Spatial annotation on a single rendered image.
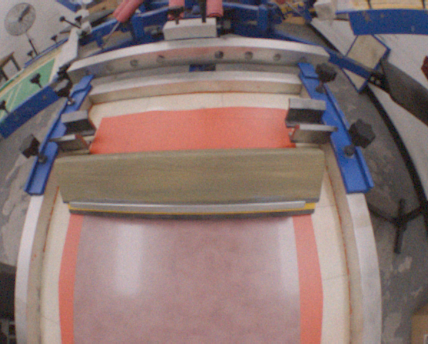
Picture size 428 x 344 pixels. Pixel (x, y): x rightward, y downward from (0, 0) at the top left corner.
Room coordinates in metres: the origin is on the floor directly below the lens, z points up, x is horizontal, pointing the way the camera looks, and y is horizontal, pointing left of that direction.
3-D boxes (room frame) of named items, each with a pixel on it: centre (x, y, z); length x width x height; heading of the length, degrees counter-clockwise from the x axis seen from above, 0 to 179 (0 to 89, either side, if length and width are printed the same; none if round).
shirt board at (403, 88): (0.71, -0.55, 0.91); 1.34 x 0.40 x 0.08; 58
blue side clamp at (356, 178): (0.24, -0.23, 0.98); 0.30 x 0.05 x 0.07; 178
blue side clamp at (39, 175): (0.26, 0.33, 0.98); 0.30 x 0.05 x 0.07; 178
